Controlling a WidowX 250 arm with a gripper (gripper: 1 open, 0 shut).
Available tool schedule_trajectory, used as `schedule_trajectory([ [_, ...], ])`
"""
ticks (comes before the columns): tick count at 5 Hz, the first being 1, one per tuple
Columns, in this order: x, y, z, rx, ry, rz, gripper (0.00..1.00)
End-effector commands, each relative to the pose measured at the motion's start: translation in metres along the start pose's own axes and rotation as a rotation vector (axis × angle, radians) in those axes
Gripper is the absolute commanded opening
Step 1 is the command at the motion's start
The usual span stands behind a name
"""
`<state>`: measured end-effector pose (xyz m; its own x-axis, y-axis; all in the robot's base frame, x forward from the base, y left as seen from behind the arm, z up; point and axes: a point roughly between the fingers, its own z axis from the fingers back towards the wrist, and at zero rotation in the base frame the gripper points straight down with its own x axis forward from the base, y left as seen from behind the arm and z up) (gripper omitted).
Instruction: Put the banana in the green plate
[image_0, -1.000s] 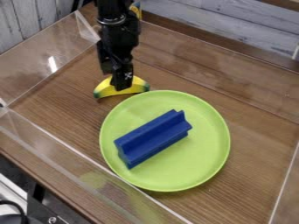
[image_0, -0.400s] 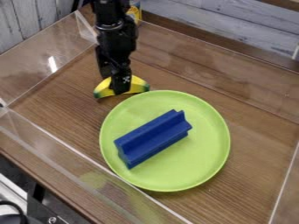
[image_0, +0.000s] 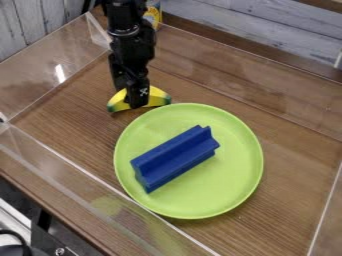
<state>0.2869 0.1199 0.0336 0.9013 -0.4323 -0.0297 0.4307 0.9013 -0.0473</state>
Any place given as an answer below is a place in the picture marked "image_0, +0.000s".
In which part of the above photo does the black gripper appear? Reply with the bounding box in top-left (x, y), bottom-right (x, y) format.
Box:
top-left (107, 27), bottom-right (156, 109)

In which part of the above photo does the yellow toy banana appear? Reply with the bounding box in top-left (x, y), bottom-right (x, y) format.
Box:
top-left (107, 86), bottom-right (171, 113)

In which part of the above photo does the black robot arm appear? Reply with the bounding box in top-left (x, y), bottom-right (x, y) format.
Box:
top-left (101, 0), bottom-right (156, 109)

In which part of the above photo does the green round plate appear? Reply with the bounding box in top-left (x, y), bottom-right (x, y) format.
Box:
top-left (113, 103), bottom-right (263, 219)

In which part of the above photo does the yellow labelled can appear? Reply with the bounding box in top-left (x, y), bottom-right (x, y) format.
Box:
top-left (144, 0), bottom-right (161, 30)

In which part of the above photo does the blue foam block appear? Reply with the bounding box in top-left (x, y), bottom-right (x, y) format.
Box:
top-left (129, 125), bottom-right (219, 193)

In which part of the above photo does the clear acrylic enclosure wall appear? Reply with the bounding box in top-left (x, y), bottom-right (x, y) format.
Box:
top-left (0, 11), bottom-right (342, 256)

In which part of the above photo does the black cable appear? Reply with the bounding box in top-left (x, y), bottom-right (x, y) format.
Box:
top-left (0, 229), bottom-right (32, 256)

